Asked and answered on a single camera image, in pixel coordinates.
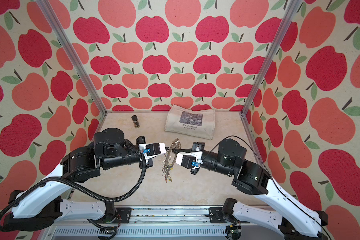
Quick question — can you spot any metal disc with key rings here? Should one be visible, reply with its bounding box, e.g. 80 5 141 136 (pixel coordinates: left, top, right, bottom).
162 138 181 183

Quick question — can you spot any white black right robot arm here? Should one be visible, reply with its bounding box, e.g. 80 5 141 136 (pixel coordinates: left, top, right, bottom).
168 136 329 240

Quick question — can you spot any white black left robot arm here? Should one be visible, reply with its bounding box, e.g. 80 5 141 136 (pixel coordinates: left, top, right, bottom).
0 128 166 232

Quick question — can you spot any small dark spice jar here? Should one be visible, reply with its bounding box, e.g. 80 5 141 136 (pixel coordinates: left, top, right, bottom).
131 115 140 128

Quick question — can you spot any cream Monet canvas bag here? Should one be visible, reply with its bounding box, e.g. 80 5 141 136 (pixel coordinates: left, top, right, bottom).
165 105 216 140

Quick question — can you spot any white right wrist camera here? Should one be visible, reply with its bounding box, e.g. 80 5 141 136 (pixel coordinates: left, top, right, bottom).
175 151 203 169

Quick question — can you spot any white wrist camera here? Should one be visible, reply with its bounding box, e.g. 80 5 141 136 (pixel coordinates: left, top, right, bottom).
175 151 203 169
139 143 166 159

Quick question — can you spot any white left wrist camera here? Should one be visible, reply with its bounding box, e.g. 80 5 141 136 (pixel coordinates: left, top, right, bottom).
139 143 166 159

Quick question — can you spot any front aluminium rail base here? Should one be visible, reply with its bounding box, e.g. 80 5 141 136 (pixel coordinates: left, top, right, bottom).
36 206 283 240

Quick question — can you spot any black corrugated cable hose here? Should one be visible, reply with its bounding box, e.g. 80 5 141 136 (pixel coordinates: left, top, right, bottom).
0 138 147 232

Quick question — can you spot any left rear aluminium frame post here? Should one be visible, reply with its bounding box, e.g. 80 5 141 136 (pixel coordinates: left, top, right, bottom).
36 0 108 117

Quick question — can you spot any aluminium frame post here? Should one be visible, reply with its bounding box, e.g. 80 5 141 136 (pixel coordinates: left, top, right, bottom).
240 0 303 118
36 0 108 117

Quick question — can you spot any right rear aluminium frame post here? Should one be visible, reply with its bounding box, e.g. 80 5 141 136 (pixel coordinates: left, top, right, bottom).
240 0 303 118

